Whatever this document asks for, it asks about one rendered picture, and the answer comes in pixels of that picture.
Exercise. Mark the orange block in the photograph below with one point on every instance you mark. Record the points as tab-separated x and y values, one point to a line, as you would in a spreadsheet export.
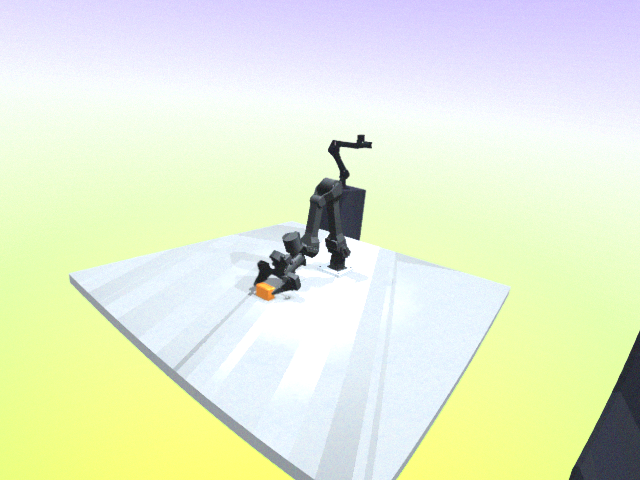
264	291

